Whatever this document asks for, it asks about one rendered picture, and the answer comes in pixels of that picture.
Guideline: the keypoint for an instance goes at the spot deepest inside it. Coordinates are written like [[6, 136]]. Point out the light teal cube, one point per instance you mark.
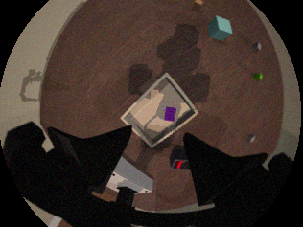
[[219, 28]]

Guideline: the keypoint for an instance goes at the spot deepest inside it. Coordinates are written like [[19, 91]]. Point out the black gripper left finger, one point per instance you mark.
[[97, 157]]

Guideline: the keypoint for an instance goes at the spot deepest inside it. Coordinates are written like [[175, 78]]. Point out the beige open tray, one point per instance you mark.
[[143, 114]]

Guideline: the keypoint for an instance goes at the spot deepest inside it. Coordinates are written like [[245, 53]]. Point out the red fuse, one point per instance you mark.
[[178, 163]]

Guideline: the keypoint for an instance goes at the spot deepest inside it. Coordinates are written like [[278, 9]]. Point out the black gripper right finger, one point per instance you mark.
[[213, 171]]

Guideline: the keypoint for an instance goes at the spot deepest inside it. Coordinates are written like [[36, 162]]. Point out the violet fuse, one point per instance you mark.
[[169, 115]]

